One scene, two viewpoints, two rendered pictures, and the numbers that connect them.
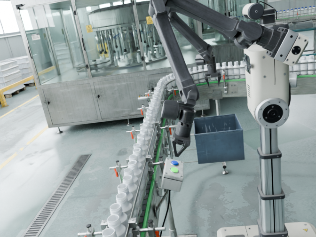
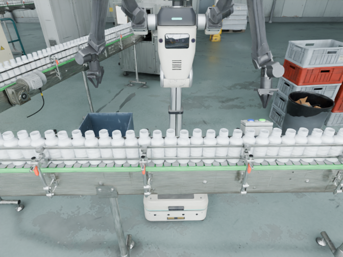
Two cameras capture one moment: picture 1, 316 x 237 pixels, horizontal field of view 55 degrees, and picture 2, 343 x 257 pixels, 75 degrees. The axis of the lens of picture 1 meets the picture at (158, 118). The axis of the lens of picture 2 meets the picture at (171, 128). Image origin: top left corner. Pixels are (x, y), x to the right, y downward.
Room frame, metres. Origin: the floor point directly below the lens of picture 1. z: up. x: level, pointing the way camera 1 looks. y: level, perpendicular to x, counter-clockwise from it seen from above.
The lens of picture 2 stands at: (1.72, 0.88, 1.71)
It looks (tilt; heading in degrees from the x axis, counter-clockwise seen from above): 33 degrees down; 261
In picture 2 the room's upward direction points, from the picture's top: straight up
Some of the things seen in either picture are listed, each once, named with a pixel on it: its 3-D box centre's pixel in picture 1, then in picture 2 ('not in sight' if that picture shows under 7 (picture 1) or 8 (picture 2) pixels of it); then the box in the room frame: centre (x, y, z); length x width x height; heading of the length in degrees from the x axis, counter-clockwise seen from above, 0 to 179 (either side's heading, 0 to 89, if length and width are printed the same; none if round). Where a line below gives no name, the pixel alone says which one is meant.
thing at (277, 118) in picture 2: not in sight; (296, 116); (-0.48, -1.60, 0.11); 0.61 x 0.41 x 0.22; 178
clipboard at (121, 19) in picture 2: not in sight; (121, 14); (1.93, -3.91, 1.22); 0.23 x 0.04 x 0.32; 154
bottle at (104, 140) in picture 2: (154, 118); (106, 146); (1.90, 0.03, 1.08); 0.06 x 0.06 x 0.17
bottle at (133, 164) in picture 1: (136, 179); (272, 144); (1.13, 0.13, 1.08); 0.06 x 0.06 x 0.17
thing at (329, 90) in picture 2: not in sight; (306, 86); (-0.48, -1.60, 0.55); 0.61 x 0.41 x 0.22; 179
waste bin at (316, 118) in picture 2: not in sight; (301, 123); (-0.14, -1.10, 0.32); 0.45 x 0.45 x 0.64
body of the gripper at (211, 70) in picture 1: (211, 69); (94, 65); (1.96, -0.40, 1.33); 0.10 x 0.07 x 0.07; 81
